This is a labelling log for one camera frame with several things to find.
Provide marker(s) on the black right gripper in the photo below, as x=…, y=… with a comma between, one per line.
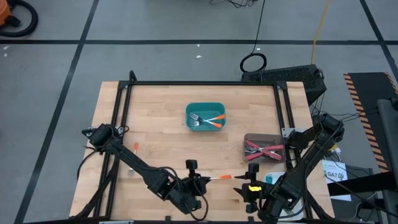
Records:
x=256, y=193

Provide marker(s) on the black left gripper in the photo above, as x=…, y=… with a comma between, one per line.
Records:
x=192, y=186

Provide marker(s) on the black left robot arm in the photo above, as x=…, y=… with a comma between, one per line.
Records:
x=130, y=157

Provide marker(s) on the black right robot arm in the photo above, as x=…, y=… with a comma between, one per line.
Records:
x=311, y=155

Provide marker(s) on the white plastic bin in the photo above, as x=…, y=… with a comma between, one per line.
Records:
x=279, y=177

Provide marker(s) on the grey translucent plastic bin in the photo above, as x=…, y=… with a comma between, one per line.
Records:
x=264, y=136

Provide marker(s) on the teal plastic bin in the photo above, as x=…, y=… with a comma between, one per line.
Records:
x=205, y=107

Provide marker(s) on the white paper sheet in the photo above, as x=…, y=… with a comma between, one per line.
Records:
x=332, y=166

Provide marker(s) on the black computer tower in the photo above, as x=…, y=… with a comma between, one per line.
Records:
x=289, y=76

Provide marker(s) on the black metal beam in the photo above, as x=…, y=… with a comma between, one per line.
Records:
x=367, y=183

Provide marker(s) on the black yellow striped ramp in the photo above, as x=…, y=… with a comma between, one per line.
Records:
x=370, y=93

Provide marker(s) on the orange vacuum cleaner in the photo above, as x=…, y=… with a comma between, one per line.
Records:
x=3, y=12

